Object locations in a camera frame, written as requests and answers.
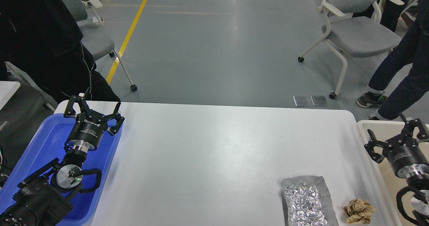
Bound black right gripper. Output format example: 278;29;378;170
364;113;429;180

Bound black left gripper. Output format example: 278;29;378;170
63;87;125;150

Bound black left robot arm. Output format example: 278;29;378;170
1;94;125;226

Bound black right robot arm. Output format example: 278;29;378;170
364;113;429;226

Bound beige plastic bin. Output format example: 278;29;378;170
356;120;428;226

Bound blue plastic tray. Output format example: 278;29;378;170
0;113;124;226

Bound grey chair left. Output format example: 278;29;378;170
63;0;137;92

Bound grey chair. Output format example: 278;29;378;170
298;0;404;100
63;0;137;92

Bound crumpled brown paper ball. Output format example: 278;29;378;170
342;199;377;225

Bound right metal floor plate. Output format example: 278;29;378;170
310;96;328;107

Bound metal floor plate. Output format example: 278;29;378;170
293;96;310;107
310;96;328;107

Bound white side table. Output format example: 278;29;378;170
0;81;20;109

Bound person in dark jeans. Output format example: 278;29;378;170
356;0;429;121

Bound left metal floor plate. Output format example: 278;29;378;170
293;96;310;107

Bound person in black clothes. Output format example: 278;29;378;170
0;0;120;103

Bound crumpled aluminium foil sheet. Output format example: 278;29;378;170
280;175;339;226

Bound grey chair right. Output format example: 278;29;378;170
298;0;404;100

